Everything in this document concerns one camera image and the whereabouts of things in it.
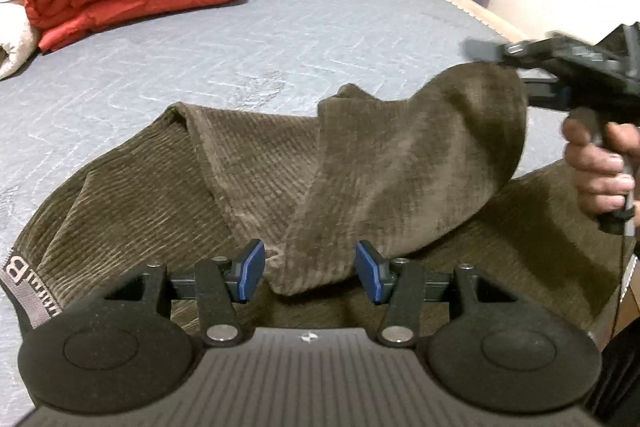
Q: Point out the white folded blanket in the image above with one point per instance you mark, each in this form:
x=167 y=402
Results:
x=15 y=22

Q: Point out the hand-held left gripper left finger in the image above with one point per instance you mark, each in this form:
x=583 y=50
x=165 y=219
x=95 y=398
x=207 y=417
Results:
x=251 y=268

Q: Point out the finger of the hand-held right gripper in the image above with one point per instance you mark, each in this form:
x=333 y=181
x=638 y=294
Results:
x=482 y=49

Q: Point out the person's dark clothing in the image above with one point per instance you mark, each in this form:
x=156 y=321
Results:
x=620 y=382

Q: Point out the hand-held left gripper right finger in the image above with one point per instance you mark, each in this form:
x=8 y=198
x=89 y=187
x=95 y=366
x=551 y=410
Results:
x=367 y=269

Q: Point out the person's right hand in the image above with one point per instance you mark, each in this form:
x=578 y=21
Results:
x=592 y=174

